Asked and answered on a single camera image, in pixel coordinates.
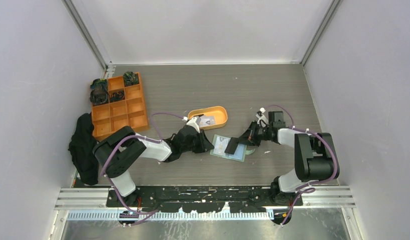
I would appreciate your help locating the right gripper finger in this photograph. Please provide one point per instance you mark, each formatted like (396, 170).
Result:
(247, 135)
(247, 141)

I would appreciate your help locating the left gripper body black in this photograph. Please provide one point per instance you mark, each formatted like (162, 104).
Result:
(196, 146)

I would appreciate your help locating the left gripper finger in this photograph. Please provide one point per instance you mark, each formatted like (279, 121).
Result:
(203, 137)
(207, 146)

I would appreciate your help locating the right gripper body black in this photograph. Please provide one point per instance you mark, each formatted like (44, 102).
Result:
(261, 133)

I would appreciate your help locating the green card holder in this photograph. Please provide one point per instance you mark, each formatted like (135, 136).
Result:
(240, 154)

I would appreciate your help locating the white grey card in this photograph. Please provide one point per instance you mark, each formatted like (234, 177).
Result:
(206, 121)

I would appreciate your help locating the orange oval tray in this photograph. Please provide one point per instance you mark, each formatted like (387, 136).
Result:
(219, 112)

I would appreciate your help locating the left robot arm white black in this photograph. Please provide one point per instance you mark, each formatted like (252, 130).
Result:
(119, 151)

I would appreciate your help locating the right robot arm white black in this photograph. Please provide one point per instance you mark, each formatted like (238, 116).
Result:
(314, 155)

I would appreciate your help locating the orange compartment organizer box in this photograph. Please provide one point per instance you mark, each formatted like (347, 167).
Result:
(112, 116)

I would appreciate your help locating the dark item middle compartment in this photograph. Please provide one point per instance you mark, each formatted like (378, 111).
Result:
(117, 96)

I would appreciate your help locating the dark rolled item top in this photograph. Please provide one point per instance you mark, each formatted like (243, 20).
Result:
(130, 78)

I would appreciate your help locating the dark rolled item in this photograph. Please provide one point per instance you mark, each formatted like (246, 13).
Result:
(99, 97)
(130, 78)
(99, 84)

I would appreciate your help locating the dark rolled item left lower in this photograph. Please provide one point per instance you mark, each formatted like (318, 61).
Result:
(99, 97)

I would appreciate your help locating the black cloth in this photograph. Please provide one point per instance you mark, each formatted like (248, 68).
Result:
(81, 150)

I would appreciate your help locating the dark rolled item left upper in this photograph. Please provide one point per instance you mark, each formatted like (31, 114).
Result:
(99, 84)

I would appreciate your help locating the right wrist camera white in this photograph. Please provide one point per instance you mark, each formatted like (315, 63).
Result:
(261, 118)

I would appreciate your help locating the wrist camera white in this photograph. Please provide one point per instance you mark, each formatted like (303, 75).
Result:
(261, 118)
(193, 122)

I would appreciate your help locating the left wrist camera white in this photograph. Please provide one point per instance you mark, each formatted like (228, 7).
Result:
(193, 122)

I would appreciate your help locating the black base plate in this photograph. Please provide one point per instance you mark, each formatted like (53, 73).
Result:
(204, 199)

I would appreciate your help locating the white slotted cable duct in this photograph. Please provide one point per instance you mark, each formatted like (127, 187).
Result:
(123, 215)

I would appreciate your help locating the aluminium frame rail right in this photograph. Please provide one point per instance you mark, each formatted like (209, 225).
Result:
(329, 14)

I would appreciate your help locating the aluminium frame rail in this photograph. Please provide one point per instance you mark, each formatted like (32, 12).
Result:
(329, 14)
(84, 23)

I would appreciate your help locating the aluminium frame rail left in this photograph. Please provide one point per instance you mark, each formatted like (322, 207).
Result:
(84, 23)

